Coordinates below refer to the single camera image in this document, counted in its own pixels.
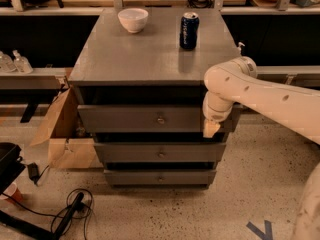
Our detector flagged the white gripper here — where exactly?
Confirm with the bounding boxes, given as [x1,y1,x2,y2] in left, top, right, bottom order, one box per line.
[202,92,233,138]

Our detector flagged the grey top drawer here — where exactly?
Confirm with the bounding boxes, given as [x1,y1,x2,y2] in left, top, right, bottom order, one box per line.
[77,103,243,134]

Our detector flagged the grey drawer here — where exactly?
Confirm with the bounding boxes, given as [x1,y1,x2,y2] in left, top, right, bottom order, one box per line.
[77,103,243,134]
[104,170,216,186]
[94,143,226,163]

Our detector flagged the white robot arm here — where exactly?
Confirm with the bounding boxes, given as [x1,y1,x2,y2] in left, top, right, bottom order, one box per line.
[203,56,320,240]

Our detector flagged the grey drawer cabinet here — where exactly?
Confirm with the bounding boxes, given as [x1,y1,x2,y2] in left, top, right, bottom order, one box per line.
[67,7,253,189]

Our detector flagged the grey bottom drawer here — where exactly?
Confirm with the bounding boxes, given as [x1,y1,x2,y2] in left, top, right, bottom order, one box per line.
[104,170,216,186]

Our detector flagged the grey middle drawer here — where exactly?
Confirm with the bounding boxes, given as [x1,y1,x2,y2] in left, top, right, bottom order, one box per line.
[94,143,226,163]

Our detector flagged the blue soda can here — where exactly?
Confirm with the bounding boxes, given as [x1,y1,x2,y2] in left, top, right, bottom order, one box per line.
[179,12,200,50]

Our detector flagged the white ceramic bowl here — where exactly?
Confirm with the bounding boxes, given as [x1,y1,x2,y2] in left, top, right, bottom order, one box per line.
[118,8,149,33]

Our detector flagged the cardboard box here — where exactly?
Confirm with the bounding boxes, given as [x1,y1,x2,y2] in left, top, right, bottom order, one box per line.
[31,88,101,169]

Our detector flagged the black power adapter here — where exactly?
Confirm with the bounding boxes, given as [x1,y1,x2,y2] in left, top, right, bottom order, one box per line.
[27,163,40,182]

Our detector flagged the black bin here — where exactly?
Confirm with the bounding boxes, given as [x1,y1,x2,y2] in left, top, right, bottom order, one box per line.
[0,142,25,194]

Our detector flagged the red plastic cup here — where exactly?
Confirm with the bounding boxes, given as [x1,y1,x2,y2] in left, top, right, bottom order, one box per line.
[0,182,23,204]

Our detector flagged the clear sanitizer bottle left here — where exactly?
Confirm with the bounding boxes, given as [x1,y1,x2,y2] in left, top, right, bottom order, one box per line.
[0,51,16,73]

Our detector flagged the black stand base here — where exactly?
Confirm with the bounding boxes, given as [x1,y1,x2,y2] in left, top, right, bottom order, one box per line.
[0,191,91,240]

